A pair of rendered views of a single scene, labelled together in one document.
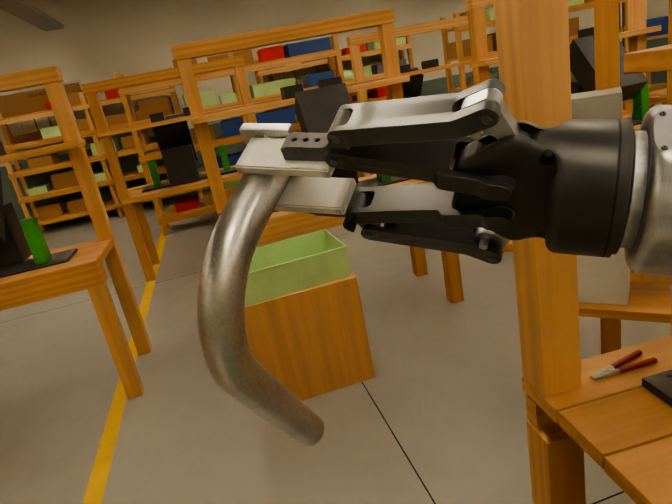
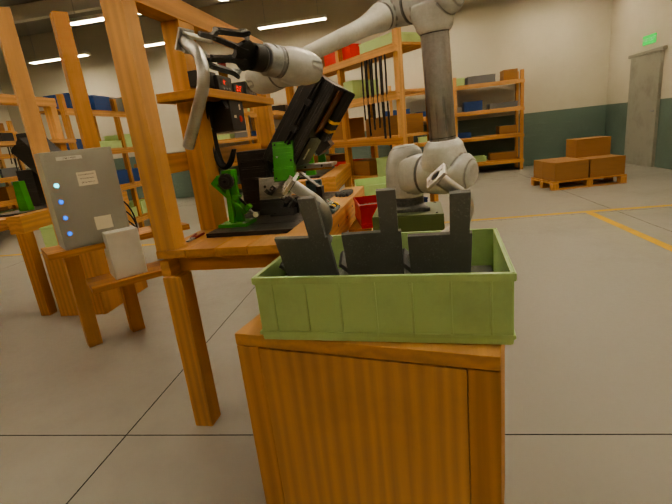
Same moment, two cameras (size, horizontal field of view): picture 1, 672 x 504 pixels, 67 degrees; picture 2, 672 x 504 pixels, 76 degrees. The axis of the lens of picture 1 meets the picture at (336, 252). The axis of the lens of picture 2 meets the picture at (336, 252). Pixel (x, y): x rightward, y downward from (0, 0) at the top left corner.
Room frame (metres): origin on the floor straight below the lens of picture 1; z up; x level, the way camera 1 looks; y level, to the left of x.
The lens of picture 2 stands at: (-0.35, 1.04, 1.28)
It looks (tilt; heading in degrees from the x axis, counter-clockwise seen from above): 15 degrees down; 291
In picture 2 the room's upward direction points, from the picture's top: 6 degrees counter-clockwise
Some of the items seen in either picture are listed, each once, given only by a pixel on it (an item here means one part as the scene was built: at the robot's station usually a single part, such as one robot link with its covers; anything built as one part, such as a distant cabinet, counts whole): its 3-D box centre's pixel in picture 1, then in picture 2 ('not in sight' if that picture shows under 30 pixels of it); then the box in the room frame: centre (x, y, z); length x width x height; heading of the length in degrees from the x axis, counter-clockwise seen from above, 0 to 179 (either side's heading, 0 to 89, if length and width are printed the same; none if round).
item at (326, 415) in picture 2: not in sight; (389, 416); (-0.04, -0.10, 0.39); 0.68 x 0.52 x 0.79; 177
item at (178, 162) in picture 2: not in sight; (216, 156); (1.12, -1.10, 1.23); 1.30 x 0.05 x 0.09; 97
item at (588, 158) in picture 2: not in sight; (577, 162); (-1.76, -7.29, 0.37); 1.20 x 0.80 x 0.74; 19
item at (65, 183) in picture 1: (103, 155); not in sight; (9.41, 3.75, 1.11); 3.01 x 0.54 x 2.23; 101
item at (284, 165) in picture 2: not in sight; (285, 160); (0.68, -1.08, 1.17); 0.13 x 0.12 x 0.20; 97
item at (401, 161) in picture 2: not in sight; (406, 170); (-0.02, -0.80, 1.10); 0.18 x 0.16 x 0.22; 154
